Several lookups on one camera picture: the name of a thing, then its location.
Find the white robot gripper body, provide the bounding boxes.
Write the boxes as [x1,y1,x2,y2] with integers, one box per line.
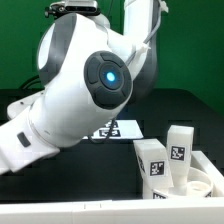
[0,119,60,175]

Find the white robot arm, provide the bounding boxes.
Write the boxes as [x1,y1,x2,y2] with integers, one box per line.
[0,0,167,175]

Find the white marker sheet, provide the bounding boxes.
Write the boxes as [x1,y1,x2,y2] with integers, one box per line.
[91,120,143,140]

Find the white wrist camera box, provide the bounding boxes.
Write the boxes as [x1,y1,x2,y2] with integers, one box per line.
[7,91,44,120]

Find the black cables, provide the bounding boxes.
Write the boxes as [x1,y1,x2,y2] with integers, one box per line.
[18,75,43,90]

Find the black camera on stand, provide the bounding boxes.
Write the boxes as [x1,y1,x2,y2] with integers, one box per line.
[45,0,100,18]

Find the white L-shaped wall fixture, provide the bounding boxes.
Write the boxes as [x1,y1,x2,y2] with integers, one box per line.
[0,151,224,224]

